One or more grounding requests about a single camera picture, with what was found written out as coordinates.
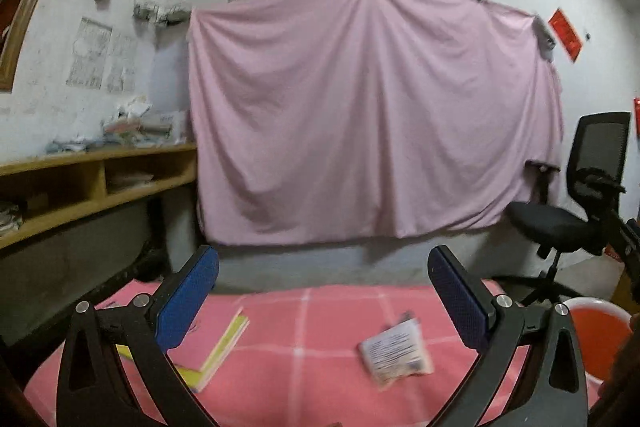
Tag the white printed snack wrapper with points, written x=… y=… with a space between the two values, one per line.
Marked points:
x=396 y=353

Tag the red plastic trash bucket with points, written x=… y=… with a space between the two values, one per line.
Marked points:
x=602 y=329

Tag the large pink hanging sheet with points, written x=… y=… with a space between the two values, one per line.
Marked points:
x=323 y=121

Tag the pink plaid tablecloth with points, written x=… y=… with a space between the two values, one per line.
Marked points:
x=297 y=363

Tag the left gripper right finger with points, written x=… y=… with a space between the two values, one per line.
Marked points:
x=551 y=387

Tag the printed paper sheets on wall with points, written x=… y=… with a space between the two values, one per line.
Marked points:
x=103 y=58

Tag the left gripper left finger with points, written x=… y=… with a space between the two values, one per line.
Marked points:
x=93 y=388

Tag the paper pile on shelf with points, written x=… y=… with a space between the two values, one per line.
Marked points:
x=136 y=124

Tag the wire wall rack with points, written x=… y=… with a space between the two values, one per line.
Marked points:
x=161 y=15

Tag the red fire extinguisher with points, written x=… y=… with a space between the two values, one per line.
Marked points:
x=637 y=115

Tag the red paper on wall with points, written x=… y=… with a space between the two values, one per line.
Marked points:
x=566 y=33

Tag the pink and yellow book stack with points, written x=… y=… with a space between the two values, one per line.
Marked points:
x=210 y=356

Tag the curved wooden shelf desk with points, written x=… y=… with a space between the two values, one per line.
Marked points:
x=55 y=190

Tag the person's right hand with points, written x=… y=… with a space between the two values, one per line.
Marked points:
x=618 y=403

